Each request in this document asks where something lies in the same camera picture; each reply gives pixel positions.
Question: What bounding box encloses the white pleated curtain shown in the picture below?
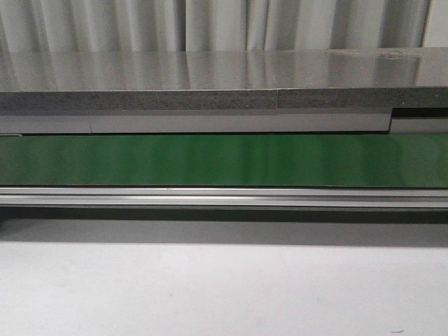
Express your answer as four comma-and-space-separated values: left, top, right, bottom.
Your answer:
1, 1, 447, 52

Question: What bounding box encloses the green conveyor belt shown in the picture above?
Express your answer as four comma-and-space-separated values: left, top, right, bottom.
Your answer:
1, 134, 447, 188

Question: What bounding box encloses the grey stone counter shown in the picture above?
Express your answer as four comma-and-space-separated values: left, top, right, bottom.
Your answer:
1, 48, 447, 134

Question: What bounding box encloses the aluminium conveyor side rail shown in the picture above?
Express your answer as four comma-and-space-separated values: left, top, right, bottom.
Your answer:
1, 187, 447, 209

